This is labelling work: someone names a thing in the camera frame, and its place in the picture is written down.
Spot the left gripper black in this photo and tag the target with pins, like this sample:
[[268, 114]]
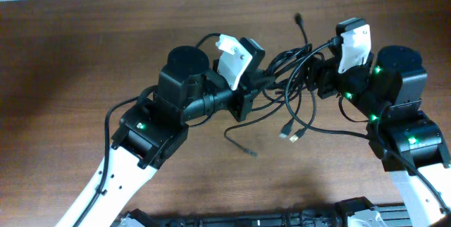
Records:
[[244, 91]]

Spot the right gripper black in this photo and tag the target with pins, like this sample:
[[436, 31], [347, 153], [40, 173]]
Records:
[[326, 72]]

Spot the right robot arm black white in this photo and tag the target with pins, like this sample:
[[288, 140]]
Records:
[[387, 89]]

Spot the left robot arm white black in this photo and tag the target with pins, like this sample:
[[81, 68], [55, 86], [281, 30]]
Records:
[[189, 87]]

